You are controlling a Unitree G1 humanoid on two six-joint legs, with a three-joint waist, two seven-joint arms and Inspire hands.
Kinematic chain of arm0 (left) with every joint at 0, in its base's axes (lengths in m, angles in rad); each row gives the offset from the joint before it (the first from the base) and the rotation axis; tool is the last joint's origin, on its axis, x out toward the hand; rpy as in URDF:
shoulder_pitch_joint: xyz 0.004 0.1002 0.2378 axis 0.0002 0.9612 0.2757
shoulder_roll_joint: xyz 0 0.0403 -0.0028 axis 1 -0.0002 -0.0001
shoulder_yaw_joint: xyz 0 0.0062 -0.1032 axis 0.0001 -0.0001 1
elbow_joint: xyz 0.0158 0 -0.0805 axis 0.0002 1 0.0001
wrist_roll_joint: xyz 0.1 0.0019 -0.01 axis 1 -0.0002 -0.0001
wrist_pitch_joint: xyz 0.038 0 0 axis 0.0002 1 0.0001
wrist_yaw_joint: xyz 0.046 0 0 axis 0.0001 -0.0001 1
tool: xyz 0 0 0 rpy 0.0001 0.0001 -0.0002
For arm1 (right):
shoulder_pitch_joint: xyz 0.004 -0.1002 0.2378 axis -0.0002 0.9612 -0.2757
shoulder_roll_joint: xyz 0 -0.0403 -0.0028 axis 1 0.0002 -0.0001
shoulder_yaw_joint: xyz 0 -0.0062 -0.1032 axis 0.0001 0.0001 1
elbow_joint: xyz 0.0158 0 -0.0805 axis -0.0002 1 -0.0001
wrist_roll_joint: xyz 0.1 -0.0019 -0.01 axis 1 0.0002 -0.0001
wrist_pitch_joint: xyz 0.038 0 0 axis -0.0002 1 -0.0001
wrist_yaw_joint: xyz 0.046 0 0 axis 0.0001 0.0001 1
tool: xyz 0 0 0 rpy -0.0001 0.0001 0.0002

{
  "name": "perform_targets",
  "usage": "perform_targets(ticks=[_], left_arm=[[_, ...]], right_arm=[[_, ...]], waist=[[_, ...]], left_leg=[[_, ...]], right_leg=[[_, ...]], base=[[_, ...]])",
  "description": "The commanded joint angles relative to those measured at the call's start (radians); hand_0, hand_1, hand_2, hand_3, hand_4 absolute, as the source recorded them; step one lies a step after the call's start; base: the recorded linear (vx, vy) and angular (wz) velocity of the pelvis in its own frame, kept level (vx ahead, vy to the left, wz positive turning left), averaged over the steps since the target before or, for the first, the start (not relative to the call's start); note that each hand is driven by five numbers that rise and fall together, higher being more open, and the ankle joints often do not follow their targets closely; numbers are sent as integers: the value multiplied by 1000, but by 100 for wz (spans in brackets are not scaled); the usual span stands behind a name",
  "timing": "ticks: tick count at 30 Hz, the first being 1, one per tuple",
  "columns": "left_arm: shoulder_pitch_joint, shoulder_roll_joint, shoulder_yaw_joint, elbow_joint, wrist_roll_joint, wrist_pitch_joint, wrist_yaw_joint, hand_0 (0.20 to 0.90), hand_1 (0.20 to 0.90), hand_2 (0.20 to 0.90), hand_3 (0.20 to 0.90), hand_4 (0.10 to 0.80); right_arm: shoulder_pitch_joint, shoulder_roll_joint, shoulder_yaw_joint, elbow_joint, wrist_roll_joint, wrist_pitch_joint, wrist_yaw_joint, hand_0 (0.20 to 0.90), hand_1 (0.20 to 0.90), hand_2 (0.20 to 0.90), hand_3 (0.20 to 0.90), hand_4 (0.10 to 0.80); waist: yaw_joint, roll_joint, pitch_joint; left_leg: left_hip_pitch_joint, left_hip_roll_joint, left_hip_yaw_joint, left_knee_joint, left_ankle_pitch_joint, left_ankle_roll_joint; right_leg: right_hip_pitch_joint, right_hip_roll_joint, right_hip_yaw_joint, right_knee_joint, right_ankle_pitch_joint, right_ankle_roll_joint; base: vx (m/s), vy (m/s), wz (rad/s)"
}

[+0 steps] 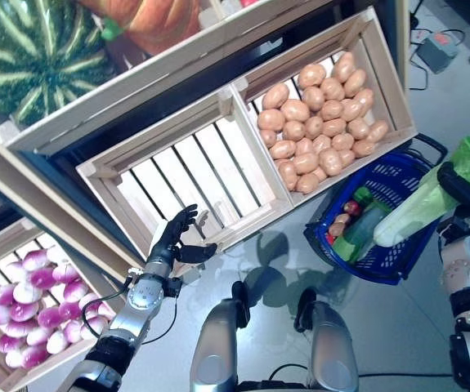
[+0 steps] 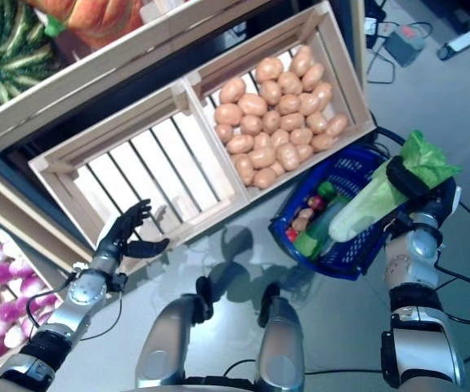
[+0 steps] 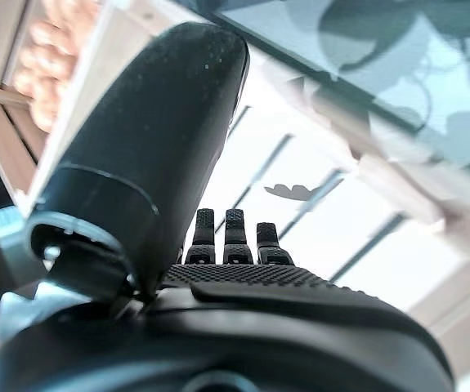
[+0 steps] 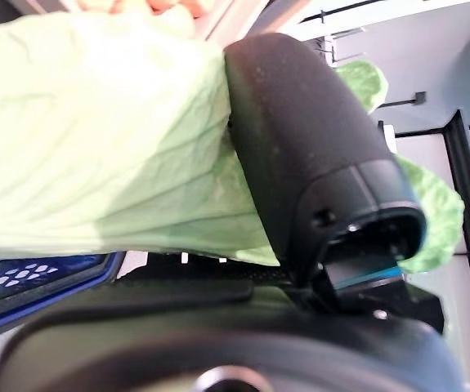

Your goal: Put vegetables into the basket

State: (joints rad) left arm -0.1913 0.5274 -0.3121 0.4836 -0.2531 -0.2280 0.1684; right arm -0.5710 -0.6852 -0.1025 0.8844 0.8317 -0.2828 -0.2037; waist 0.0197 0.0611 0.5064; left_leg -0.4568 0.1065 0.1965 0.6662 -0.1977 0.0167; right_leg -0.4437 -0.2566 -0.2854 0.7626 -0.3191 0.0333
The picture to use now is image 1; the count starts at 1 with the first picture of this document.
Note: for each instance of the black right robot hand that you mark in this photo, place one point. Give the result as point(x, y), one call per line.
point(457, 183)

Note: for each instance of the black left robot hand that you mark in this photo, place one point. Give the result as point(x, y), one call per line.
point(165, 245)

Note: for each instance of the napa cabbage white green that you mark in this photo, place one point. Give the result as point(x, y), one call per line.
point(414, 204)
point(365, 228)

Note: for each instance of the blue plastic shopping basket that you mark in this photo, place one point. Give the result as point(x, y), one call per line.
point(381, 267)

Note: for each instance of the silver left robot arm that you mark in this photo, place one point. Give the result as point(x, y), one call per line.
point(146, 292)

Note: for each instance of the green bell pepper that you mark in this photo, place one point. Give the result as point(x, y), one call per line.
point(364, 195)

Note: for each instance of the brown potato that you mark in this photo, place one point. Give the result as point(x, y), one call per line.
point(364, 100)
point(336, 228)
point(345, 65)
point(355, 81)
point(307, 183)
point(351, 109)
point(270, 119)
point(313, 98)
point(295, 110)
point(282, 149)
point(321, 143)
point(330, 161)
point(275, 96)
point(294, 130)
point(304, 146)
point(363, 148)
point(377, 130)
point(358, 127)
point(334, 127)
point(343, 141)
point(287, 171)
point(332, 87)
point(305, 162)
point(267, 136)
point(311, 74)
point(341, 218)
point(319, 173)
point(313, 126)
point(331, 109)
point(346, 157)

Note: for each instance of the slatted wooden cabbage crate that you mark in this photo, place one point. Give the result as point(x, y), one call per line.
point(259, 222)

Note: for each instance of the red bell pepper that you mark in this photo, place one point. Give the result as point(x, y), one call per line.
point(353, 208)

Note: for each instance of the silver left robot leg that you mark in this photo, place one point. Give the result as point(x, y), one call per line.
point(214, 347)

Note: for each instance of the wooden display stand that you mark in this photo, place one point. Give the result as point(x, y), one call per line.
point(55, 200)

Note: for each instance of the wooden potato crate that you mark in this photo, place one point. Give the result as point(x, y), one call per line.
point(394, 81)

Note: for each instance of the grey power box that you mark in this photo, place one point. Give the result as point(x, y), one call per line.
point(437, 53)

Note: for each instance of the red chili pepper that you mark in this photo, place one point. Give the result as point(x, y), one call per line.
point(330, 239)

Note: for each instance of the black robot waist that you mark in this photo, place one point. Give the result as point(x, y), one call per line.
point(271, 386)

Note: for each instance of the small orange pumpkin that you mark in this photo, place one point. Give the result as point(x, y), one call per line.
point(161, 20)

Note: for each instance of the green striped pumpkin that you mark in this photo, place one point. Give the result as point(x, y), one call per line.
point(34, 61)

